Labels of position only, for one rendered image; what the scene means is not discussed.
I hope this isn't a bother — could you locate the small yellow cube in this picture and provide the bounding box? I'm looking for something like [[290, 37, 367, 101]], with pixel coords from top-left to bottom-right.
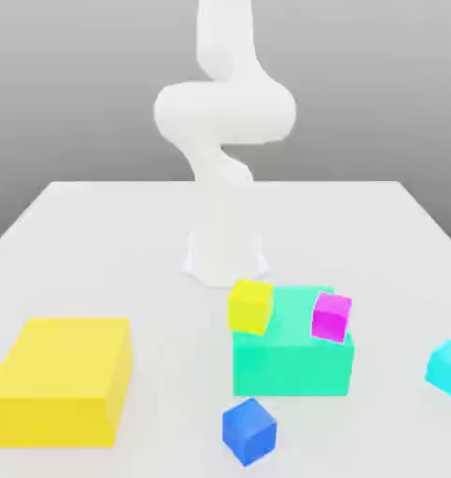
[[227, 278, 275, 337]]

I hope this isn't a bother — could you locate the small blue cube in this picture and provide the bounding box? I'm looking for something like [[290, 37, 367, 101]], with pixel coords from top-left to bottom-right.
[[221, 397, 278, 469]]

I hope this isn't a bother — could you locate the small cyan cube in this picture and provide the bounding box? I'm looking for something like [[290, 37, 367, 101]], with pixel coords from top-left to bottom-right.
[[424, 338, 451, 400]]

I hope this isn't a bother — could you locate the large green box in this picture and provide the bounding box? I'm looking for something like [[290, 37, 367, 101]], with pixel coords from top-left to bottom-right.
[[232, 285, 356, 398]]

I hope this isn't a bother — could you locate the large yellow box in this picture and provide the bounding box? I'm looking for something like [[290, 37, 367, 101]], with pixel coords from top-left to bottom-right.
[[0, 316, 134, 449]]

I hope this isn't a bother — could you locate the small magenta cube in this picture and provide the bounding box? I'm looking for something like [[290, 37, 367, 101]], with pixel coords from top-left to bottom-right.
[[310, 291, 353, 344]]

